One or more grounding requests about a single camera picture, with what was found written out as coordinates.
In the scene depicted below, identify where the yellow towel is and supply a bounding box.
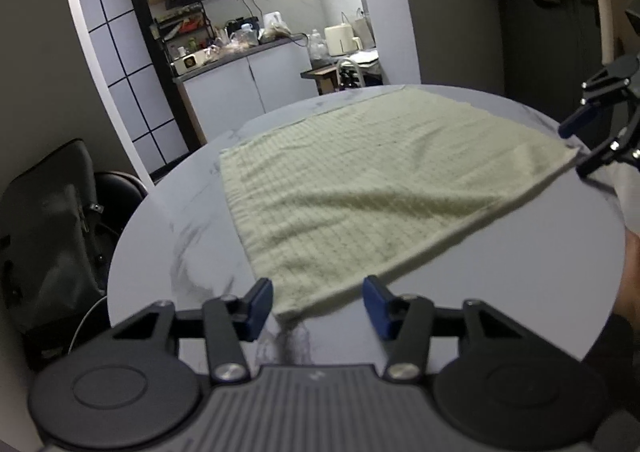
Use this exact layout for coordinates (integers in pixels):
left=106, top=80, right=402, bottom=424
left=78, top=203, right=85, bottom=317
left=220, top=87, right=578, bottom=320

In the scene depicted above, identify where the person's right hand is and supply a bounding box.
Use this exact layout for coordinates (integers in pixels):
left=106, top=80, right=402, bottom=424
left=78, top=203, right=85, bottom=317
left=613, top=229, right=640, bottom=331

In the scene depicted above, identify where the black backpack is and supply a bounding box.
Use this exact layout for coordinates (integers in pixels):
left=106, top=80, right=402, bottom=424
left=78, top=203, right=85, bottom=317
left=1, top=139, right=104, bottom=373

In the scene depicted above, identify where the dark wooden chair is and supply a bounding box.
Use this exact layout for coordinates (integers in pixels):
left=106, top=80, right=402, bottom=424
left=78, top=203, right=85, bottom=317
left=93, top=171, right=148, bottom=272

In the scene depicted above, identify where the wooden side table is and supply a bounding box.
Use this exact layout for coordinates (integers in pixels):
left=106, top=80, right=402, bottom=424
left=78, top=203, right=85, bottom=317
left=300, top=49, right=383, bottom=95

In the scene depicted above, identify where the white air fryer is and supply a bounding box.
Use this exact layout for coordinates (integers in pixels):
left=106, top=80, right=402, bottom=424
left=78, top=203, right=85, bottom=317
left=324, top=22, right=362, bottom=57

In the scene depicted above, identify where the clear plastic jug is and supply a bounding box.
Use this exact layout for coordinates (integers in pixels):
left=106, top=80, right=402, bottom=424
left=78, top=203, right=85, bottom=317
left=307, top=29, right=329, bottom=64

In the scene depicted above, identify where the white base cabinet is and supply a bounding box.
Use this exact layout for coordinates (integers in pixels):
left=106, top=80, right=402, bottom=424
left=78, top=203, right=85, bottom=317
left=175, top=35, right=318, bottom=145

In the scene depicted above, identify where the white electric kettle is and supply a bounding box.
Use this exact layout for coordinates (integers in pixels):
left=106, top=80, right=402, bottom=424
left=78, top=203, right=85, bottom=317
left=262, top=12, right=288, bottom=41

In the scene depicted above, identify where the white small appliance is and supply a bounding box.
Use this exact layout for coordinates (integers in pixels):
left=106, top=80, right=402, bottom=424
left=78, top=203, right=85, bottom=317
left=172, top=49, right=208, bottom=76

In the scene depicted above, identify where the black spice rack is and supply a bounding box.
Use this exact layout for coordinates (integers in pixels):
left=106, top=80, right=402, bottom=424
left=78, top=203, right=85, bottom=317
left=151, top=2, right=216, bottom=64

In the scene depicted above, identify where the black framed glass door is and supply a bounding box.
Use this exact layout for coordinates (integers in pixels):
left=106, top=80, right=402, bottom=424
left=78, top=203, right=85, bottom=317
left=80, top=0, right=201, bottom=181

